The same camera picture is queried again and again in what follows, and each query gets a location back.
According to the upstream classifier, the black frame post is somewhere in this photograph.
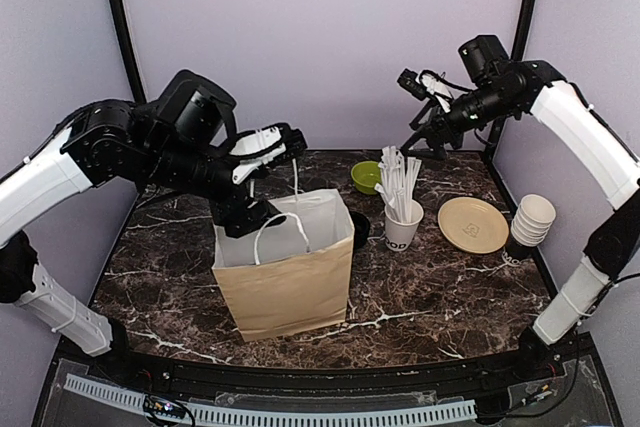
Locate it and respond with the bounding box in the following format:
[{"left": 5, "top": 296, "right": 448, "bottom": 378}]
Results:
[
  {"left": 108, "top": 0, "right": 147, "bottom": 103},
  {"left": 484, "top": 0, "right": 536, "bottom": 163}
]

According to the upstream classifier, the white cup holding straws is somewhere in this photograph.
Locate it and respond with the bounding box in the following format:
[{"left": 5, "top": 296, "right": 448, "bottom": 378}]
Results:
[{"left": 384, "top": 200, "right": 424, "bottom": 252}]

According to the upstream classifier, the brown paper bag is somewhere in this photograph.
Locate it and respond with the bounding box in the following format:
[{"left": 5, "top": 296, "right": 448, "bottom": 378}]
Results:
[{"left": 212, "top": 189, "right": 355, "bottom": 342}]

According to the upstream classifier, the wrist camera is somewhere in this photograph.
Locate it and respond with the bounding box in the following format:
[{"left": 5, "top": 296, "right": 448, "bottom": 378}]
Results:
[
  {"left": 228, "top": 122, "right": 308, "bottom": 185},
  {"left": 397, "top": 69, "right": 469, "bottom": 113}
]

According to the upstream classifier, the green bowl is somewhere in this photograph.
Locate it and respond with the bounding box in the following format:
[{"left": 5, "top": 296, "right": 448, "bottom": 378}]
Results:
[{"left": 351, "top": 160, "right": 381, "bottom": 195}]

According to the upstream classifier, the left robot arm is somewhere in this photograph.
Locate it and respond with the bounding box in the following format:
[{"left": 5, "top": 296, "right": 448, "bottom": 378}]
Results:
[{"left": 1, "top": 70, "right": 284, "bottom": 383}]

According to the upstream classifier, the beige plate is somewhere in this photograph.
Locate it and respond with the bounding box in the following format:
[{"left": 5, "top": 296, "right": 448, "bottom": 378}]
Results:
[{"left": 437, "top": 197, "right": 509, "bottom": 255}]

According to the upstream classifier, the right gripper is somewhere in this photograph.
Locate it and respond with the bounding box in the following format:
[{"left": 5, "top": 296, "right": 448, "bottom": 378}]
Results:
[{"left": 400, "top": 82, "right": 517, "bottom": 160}]

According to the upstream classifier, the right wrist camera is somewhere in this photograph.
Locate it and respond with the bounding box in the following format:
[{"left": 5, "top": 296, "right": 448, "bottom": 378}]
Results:
[{"left": 397, "top": 69, "right": 469, "bottom": 113}]

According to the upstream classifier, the left black frame post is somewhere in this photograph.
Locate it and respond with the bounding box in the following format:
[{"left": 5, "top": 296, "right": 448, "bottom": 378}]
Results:
[{"left": 108, "top": 0, "right": 147, "bottom": 103}]

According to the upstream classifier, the bundle of white wrapped straws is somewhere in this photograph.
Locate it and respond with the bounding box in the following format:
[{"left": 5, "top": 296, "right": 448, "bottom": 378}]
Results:
[{"left": 374, "top": 146, "right": 422, "bottom": 223}]

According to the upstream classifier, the stack of black lids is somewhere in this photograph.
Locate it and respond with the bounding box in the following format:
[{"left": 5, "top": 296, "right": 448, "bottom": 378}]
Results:
[{"left": 349, "top": 211, "right": 371, "bottom": 250}]

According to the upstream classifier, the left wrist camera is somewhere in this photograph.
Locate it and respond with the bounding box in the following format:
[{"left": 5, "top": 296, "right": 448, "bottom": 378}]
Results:
[{"left": 228, "top": 122, "right": 308, "bottom": 185}]

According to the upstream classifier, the right black frame post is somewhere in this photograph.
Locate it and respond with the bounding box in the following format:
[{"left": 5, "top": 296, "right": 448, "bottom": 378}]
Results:
[{"left": 484, "top": 0, "right": 536, "bottom": 163}]

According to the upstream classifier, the stack of paper cups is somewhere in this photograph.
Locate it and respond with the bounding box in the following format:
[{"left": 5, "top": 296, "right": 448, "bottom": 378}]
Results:
[{"left": 502, "top": 194, "right": 556, "bottom": 266}]

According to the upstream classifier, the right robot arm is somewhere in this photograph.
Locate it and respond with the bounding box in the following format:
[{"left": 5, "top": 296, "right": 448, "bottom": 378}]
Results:
[{"left": 397, "top": 35, "right": 639, "bottom": 381}]

